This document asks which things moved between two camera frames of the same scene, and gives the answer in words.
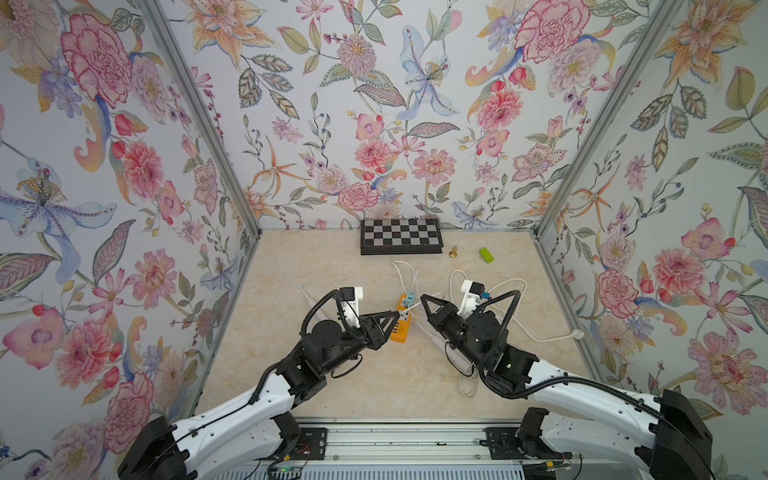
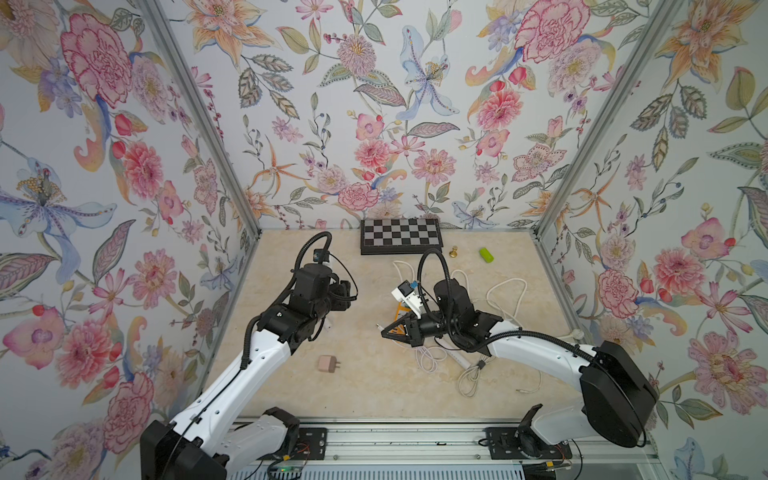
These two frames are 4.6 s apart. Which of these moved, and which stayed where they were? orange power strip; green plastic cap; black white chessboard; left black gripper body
Moved: left black gripper body
Stayed: green plastic cap; orange power strip; black white chessboard
